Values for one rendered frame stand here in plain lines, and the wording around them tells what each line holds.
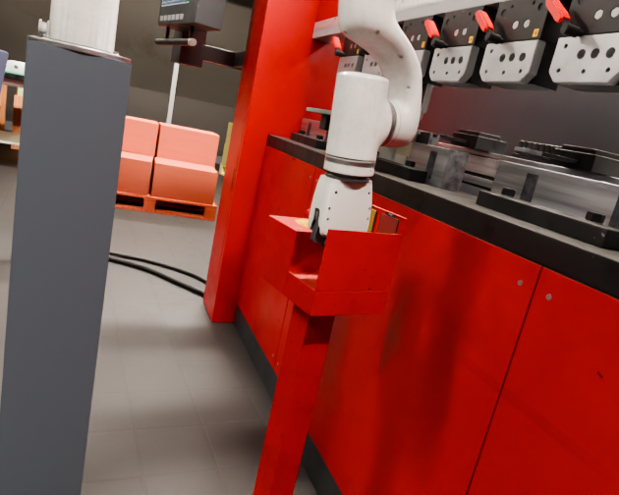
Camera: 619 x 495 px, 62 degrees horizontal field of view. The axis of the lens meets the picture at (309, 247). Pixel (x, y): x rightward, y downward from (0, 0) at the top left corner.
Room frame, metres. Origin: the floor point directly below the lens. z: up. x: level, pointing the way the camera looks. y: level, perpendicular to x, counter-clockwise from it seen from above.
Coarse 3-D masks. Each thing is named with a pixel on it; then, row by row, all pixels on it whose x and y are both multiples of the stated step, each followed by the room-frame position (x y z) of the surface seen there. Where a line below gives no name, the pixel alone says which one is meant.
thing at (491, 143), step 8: (440, 136) 1.51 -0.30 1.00; (448, 136) 1.54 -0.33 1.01; (456, 136) 1.59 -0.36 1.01; (464, 136) 1.56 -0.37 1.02; (472, 136) 1.53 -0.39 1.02; (480, 136) 1.52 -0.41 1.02; (488, 136) 1.53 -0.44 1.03; (496, 136) 1.55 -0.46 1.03; (456, 144) 1.59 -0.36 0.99; (464, 144) 1.55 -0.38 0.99; (472, 144) 1.52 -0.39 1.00; (480, 144) 1.51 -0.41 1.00; (488, 144) 1.52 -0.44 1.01; (496, 144) 1.53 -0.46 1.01; (504, 144) 1.54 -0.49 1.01; (496, 152) 1.54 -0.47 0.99; (504, 152) 1.55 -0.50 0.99
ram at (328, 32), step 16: (320, 0) 2.24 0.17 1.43; (336, 0) 2.08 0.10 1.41; (448, 0) 1.39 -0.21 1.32; (464, 0) 1.32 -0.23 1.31; (480, 0) 1.27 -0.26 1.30; (496, 0) 1.21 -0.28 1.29; (320, 16) 2.21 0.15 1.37; (336, 16) 2.05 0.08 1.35; (400, 16) 1.60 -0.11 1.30; (416, 16) 1.51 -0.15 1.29; (320, 32) 2.17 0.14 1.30; (336, 32) 2.02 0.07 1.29
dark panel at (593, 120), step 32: (448, 96) 2.23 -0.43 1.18; (480, 96) 2.04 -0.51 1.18; (512, 96) 1.89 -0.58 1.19; (544, 96) 1.75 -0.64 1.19; (576, 96) 1.64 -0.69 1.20; (608, 96) 1.54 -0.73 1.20; (448, 128) 2.18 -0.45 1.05; (480, 128) 1.99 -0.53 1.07; (512, 128) 1.85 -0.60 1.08; (544, 128) 1.71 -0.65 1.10; (576, 128) 1.60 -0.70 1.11; (608, 128) 1.51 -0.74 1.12
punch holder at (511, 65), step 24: (528, 0) 1.12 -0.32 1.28; (504, 24) 1.17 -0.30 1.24; (528, 24) 1.10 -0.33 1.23; (552, 24) 1.07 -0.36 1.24; (504, 48) 1.14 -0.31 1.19; (528, 48) 1.08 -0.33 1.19; (552, 48) 1.08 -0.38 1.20; (480, 72) 1.19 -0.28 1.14; (504, 72) 1.13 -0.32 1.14; (528, 72) 1.06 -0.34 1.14
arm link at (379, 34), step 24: (360, 0) 0.82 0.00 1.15; (384, 0) 0.83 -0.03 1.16; (360, 24) 0.83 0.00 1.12; (384, 24) 0.83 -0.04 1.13; (384, 48) 0.86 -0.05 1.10; (408, 48) 0.86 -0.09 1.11; (384, 72) 0.91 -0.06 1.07; (408, 72) 0.87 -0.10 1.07; (408, 96) 0.88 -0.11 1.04; (408, 120) 0.87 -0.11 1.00; (384, 144) 0.87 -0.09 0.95
